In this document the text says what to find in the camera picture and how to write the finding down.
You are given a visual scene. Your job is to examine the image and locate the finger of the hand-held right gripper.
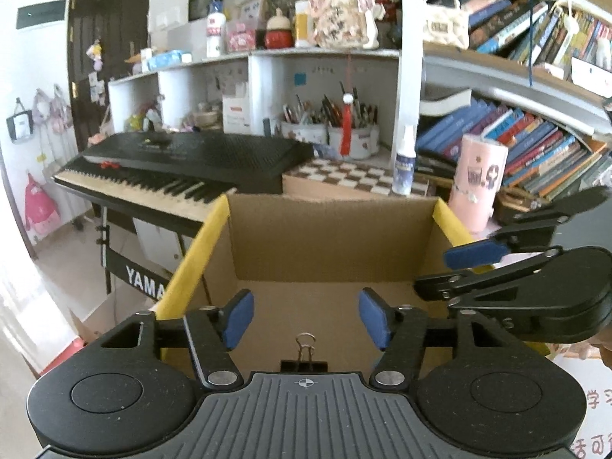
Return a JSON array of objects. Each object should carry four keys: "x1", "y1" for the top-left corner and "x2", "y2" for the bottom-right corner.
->
[
  {"x1": 444, "y1": 196, "x2": 581, "y2": 271},
  {"x1": 413, "y1": 247, "x2": 565, "y2": 307}
]

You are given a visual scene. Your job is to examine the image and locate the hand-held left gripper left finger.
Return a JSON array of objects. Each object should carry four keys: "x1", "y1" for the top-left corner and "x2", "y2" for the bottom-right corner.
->
[{"x1": 98, "y1": 289, "x2": 255, "y2": 389}]

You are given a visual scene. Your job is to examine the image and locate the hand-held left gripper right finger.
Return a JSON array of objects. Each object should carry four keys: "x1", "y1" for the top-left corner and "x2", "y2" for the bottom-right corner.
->
[{"x1": 358, "y1": 288, "x2": 517, "y2": 389}]

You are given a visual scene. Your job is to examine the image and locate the black binder clip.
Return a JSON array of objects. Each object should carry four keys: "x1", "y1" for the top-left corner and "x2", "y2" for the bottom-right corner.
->
[{"x1": 280, "y1": 334, "x2": 328, "y2": 373}]

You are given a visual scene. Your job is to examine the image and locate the yellow-edged cardboard box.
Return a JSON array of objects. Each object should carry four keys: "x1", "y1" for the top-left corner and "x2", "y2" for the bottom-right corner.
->
[{"x1": 155, "y1": 194, "x2": 498, "y2": 378}]

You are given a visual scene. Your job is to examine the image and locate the dark brown case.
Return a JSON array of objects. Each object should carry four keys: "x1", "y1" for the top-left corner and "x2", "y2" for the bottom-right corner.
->
[{"x1": 495, "y1": 186, "x2": 541, "y2": 225}]

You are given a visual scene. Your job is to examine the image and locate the pink tumbler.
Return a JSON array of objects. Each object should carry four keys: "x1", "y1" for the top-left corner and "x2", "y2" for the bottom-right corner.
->
[{"x1": 447, "y1": 134, "x2": 509, "y2": 235}]

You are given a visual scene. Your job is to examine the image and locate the black keyboard stand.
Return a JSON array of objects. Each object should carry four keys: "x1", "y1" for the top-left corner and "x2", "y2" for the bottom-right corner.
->
[{"x1": 96, "y1": 205, "x2": 192, "y2": 307}]

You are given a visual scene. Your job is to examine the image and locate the white cabinet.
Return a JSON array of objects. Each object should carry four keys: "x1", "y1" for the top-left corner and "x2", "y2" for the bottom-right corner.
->
[{"x1": 131, "y1": 217, "x2": 194, "y2": 273}]

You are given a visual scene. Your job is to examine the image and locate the white spray bottle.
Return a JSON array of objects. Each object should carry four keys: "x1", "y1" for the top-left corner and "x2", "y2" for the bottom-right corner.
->
[{"x1": 393, "y1": 124, "x2": 418, "y2": 197}]

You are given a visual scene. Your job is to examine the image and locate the white paper with red writing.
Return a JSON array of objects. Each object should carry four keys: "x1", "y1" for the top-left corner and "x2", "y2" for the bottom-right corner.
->
[{"x1": 550, "y1": 344, "x2": 612, "y2": 459}]

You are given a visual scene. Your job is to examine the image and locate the long row of leaning books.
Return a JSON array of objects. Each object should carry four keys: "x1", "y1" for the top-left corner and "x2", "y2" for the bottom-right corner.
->
[{"x1": 416, "y1": 98, "x2": 608, "y2": 202}]

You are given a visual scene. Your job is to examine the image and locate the brown cardboard carton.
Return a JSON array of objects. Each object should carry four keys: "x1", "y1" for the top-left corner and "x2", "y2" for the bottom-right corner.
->
[{"x1": 69, "y1": 291, "x2": 158, "y2": 345}]

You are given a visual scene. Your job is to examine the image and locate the checkered board box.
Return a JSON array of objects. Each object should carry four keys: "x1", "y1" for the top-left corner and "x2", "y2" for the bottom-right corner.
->
[{"x1": 282, "y1": 158, "x2": 431, "y2": 199}]

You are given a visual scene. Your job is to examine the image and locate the thick black book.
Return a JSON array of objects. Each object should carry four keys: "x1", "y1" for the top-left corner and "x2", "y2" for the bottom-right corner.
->
[{"x1": 421, "y1": 88, "x2": 474, "y2": 118}]

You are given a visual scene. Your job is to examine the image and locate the large white pen holder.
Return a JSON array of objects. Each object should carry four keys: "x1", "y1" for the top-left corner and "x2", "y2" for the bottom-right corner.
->
[{"x1": 327, "y1": 124, "x2": 381, "y2": 161}]

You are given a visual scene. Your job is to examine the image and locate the black electronic keyboard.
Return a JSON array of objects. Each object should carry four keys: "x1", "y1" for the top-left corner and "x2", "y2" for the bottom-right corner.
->
[{"x1": 52, "y1": 131, "x2": 314, "y2": 223}]

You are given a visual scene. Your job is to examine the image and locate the red tassel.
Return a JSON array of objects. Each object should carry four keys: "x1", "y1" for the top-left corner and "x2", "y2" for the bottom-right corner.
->
[{"x1": 340, "y1": 93, "x2": 359, "y2": 158}]

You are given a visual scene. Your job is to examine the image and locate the wooden bookshelf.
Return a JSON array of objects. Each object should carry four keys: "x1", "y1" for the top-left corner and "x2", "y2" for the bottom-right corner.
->
[{"x1": 397, "y1": 0, "x2": 612, "y2": 139}]

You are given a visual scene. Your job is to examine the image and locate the small white pen holder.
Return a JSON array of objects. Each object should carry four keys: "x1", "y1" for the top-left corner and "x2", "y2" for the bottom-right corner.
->
[{"x1": 280, "y1": 119, "x2": 328, "y2": 145}]

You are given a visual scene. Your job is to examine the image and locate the white box with red label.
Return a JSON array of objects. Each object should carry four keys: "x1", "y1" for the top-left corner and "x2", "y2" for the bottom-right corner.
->
[{"x1": 222, "y1": 96, "x2": 252, "y2": 135}]

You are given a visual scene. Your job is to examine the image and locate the pink backpack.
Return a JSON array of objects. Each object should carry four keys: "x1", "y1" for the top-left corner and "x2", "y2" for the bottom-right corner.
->
[{"x1": 24, "y1": 172, "x2": 62, "y2": 236}]

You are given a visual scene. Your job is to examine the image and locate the white pearl handbag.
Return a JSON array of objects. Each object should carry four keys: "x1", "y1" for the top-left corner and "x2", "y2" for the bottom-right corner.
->
[{"x1": 422, "y1": 0, "x2": 470, "y2": 50}]

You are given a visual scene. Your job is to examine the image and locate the short row of shelf books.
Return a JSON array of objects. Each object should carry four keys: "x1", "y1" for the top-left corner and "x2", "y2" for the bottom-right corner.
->
[{"x1": 466, "y1": 0, "x2": 612, "y2": 68}]

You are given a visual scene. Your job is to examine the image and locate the white cubby shelf unit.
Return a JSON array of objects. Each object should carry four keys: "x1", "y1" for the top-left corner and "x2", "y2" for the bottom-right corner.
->
[{"x1": 107, "y1": 48, "x2": 422, "y2": 163}]

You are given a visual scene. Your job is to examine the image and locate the blue tissue pack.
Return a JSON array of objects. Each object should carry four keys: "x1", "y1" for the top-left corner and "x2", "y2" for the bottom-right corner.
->
[{"x1": 147, "y1": 50, "x2": 192, "y2": 72}]

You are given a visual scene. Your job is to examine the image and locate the pink floral cat ornament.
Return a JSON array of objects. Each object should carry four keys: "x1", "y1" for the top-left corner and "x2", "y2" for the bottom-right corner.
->
[{"x1": 308, "y1": 0, "x2": 381, "y2": 50}]

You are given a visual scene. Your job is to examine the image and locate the hanging pink bags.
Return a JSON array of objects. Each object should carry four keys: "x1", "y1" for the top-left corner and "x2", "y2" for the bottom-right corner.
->
[{"x1": 33, "y1": 85, "x2": 75, "y2": 135}]

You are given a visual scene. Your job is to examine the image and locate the pink gift box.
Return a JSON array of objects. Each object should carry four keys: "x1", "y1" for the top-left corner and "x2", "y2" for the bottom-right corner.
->
[{"x1": 226, "y1": 19, "x2": 257, "y2": 53}]

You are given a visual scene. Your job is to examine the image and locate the white appliance box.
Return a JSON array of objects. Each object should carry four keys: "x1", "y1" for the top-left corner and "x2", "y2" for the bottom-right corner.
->
[{"x1": 148, "y1": 16, "x2": 211, "y2": 65}]

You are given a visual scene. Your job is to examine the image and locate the white bottle with blue cap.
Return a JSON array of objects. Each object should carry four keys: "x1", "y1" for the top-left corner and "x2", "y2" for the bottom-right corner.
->
[{"x1": 205, "y1": 0, "x2": 227, "y2": 58}]

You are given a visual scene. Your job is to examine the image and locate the yellow and white bottle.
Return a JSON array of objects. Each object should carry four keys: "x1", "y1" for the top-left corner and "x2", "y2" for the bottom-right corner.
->
[{"x1": 294, "y1": 0, "x2": 314, "y2": 49}]

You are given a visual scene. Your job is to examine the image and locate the red and white doll jar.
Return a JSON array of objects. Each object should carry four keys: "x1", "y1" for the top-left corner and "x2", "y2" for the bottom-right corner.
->
[{"x1": 264, "y1": 8, "x2": 294, "y2": 49}]

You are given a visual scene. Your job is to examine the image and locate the white and black tote bag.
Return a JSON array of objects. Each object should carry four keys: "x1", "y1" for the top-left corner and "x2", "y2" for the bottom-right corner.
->
[{"x1": 6, "y1": 98, "x2": 34, "y2": 144}]

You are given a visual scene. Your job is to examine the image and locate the door hanging charm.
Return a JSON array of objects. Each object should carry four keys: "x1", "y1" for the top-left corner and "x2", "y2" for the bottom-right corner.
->
[{"x1": 86, "y1": 41, "x2": 105, "y2": 72}]

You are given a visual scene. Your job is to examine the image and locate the dark wooden door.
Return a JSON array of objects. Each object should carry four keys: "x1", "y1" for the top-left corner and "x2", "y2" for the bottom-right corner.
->
[{"x1": 67, "y1": 0, "x2": 153, "y2": 149}]

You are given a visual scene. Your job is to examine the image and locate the white wall switch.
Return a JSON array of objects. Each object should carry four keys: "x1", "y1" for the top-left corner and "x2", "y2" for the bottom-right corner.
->
[{"x1": 155, "y1": 10, "x2": 185, "y2": 29}]

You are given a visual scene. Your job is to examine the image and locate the white picture frame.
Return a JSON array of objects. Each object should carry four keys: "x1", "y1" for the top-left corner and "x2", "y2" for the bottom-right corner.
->
[{"x1": 238, "y1": 0, "x2": 266, "y2": 24}]

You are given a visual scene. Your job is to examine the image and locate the black picture frame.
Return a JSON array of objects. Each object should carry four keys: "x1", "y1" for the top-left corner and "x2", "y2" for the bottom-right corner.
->
[{"x1": 188, "y1": 0, "x2": 223, "y2": 22}]

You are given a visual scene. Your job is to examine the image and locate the dark green wall panel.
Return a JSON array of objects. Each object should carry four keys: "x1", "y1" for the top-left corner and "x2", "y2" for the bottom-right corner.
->
[{"x1": 16, "y1": 0, "x2": 67, "y2": 29}]

